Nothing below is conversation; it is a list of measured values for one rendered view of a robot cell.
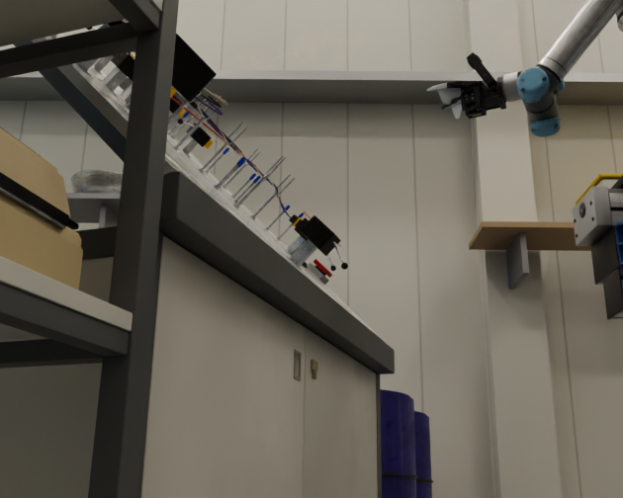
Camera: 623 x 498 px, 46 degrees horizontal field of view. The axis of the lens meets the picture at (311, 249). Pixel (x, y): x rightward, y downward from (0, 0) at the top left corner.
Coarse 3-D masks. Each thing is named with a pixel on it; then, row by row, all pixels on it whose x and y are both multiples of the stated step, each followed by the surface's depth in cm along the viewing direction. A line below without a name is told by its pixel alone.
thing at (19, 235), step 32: (0, 128) 73; (0, 160) 70; (32, 160) 76; (0, 192) 66; (32, 192) 73; (64, 192) 80; (0, 224) 66; (32, 224) 70; (64, 224) 75; (0, 256) 65; (32, 256) 70; (64, 256) 75
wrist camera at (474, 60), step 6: (474, 54) 206; (468, 60) 207; (474, 60) 206; (480, 60) 206; (474, 66) 205; (480, 66) 205; (480, 72) 204; (486, 72) 204; (486, 78) 203; (492, 78) 203; (492, 84) 204
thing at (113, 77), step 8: (120, 56) 135; (128, 56) 134; (120, 64) 134; (128, 64) 135; (112, 72) 136; (120, 72) 135; (128, 72) 136; (104, 80) 136; (112, 80) 135; (120, 80) 136; (112, 88) 136
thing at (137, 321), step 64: (0, 0) 89; (64, 0) 89; (128, 0) 85; (0, 64) 98; (64, 64) 98; (128, 128) 87; (128, 192) 84; (128, 256) 81; (0, 320) 63; (64, 320) 68; (128, 320) 77; (128, 384) 76; (128, 448) 75
